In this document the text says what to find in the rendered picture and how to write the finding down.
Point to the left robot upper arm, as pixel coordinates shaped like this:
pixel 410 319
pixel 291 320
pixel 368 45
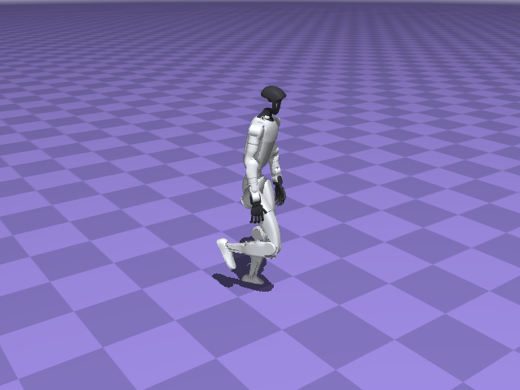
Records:
pixel 275 149

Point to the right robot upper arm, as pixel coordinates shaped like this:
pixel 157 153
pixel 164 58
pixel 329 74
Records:
pixel 255 134

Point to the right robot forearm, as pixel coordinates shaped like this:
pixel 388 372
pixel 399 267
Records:
pixel 252 179

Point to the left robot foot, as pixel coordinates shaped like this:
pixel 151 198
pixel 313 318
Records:
pixel 255 281

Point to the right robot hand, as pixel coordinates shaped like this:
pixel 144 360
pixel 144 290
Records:
pixel 257 210

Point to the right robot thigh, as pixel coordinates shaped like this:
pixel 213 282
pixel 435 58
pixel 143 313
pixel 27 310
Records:
pixel 269 225

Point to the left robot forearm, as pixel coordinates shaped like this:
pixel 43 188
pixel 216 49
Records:
pixel 275 167

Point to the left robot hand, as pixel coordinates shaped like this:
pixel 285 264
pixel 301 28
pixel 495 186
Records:
pixel 279 191

